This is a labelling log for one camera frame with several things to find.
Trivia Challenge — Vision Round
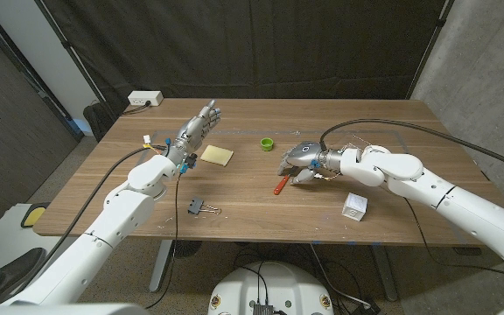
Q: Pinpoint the black binder clip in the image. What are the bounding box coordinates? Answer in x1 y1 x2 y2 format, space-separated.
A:
187 197 222 216

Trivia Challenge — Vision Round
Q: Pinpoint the dark leather shoe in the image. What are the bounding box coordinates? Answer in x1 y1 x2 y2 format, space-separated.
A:
0 243 47 305

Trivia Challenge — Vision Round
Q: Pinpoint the grey table leg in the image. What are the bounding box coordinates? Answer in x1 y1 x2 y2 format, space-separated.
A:
368 244 398 302
149 239 175 293

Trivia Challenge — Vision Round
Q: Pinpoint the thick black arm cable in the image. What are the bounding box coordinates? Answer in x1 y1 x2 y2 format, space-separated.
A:
319 118 504 176
13 145 168 301

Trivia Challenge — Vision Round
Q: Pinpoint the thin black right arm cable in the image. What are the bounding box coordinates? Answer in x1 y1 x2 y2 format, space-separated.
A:
402 196 504 285

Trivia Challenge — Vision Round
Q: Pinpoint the yellow black foot pedal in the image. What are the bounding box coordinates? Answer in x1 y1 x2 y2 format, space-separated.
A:
20 201 52 229

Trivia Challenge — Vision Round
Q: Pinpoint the black backdrop stand pole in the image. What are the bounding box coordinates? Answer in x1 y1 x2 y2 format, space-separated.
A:
404 0 455 100
34 0 109 104

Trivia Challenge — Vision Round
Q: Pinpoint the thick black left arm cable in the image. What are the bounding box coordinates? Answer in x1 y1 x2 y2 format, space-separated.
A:
13 145 168 301

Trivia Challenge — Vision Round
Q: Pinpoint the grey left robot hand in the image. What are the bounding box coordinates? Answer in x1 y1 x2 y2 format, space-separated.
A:
164 99 222 166

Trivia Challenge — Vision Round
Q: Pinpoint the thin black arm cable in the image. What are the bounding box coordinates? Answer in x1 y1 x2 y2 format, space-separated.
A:
402 196 504 285
144 172 181 310

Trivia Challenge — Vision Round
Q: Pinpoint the black fabric backdrop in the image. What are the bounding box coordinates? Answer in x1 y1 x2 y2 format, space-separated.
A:
41 0 448 101

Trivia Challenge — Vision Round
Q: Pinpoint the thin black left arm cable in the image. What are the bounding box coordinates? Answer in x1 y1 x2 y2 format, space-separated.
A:
144 172 181 310

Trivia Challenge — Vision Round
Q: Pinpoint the clear plastic clamshell container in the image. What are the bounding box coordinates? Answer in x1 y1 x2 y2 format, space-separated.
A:
337 133 393 155

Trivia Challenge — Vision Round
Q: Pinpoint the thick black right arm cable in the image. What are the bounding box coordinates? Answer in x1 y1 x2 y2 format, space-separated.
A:
319 118 504 176

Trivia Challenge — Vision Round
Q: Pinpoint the white floor board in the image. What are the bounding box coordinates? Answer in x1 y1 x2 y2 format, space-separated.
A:
0 203 78 275

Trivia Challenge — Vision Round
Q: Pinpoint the white power strip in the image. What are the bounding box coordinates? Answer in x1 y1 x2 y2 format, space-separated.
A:
127 90 165 108

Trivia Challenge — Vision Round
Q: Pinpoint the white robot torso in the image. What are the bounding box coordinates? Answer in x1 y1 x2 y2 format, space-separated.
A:
207 261 335 315

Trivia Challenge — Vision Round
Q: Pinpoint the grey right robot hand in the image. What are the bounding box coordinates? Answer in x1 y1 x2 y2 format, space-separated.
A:
276 140 333 186

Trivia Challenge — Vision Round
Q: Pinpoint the yellow sticky note pad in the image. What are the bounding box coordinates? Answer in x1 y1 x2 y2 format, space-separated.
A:
199 144 235 168

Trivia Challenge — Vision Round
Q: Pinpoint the white cube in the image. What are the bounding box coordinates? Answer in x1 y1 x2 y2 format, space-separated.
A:
341 192 369 222

